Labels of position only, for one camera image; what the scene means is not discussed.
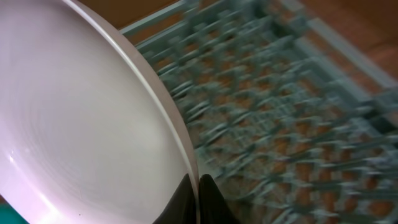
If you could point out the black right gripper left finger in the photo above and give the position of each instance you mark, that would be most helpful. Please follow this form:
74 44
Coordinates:
181 209

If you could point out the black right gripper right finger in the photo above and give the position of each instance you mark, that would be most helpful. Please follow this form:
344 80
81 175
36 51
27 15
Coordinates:
213 207

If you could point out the pink round plate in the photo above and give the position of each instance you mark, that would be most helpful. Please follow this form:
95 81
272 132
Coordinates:
89 133

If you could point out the grey dishwasher rack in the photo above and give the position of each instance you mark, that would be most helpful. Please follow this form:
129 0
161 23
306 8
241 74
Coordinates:
293 123

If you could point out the teal plastic tray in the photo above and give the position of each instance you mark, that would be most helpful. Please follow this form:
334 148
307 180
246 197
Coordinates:
9 216

